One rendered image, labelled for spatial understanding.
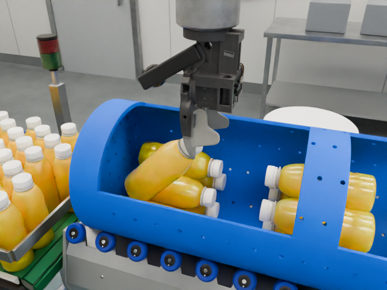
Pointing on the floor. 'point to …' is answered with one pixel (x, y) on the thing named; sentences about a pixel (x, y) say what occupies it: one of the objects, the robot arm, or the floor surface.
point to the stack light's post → (60, 105)
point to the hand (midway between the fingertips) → (193, 145)
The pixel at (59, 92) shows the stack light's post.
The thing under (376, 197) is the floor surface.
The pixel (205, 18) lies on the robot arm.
